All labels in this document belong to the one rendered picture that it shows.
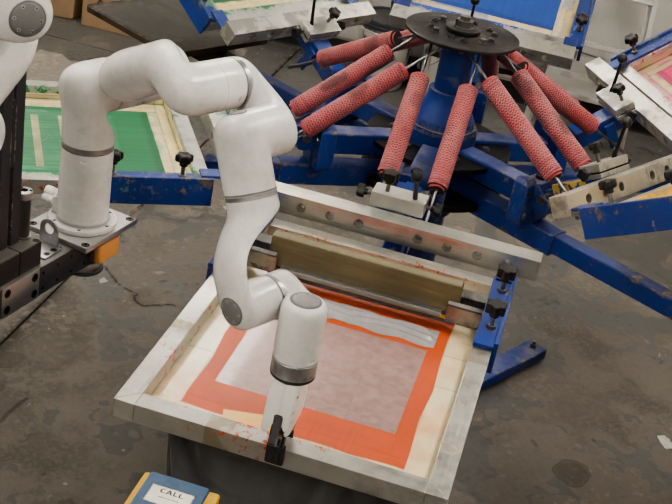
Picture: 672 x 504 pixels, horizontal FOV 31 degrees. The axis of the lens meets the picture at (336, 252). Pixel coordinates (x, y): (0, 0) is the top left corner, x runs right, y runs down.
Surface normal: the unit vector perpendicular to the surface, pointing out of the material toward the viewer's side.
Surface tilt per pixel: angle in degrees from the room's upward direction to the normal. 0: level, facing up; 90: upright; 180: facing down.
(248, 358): 0
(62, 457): 0
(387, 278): 90
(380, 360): 0
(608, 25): 90
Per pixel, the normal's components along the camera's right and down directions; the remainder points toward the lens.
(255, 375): 0.16, -0.87
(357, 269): -0.26, 0.42
